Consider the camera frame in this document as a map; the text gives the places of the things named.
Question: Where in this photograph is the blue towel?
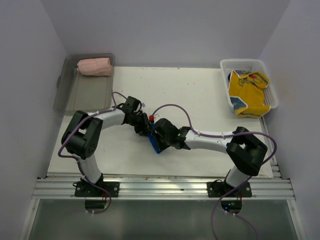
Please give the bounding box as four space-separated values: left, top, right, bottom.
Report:
147 123 167 154

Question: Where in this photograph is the pink towel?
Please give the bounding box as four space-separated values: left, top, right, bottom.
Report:
76 57 113 77

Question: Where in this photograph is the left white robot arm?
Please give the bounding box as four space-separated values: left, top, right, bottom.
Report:
58 96 151 197

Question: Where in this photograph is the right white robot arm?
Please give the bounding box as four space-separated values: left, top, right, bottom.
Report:
153 118 268 197

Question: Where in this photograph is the grey transparent plastic bin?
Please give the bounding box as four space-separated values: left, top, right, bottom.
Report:
53 53 115 115

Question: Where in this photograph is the white plastic basket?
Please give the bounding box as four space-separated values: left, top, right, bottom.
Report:
220 58 279 112

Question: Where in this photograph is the yellow towel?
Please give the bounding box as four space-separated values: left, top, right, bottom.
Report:
228 70 271 119

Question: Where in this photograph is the aluminium mounting rail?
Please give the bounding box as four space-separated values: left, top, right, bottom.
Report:
32 163 295 200

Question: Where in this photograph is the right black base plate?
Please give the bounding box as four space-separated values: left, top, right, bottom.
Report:
206 179 253 198

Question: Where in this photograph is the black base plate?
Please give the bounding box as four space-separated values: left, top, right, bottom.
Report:
72 181 120 198
206 179 253 198

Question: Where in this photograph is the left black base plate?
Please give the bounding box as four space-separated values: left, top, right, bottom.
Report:
72 181 120 198

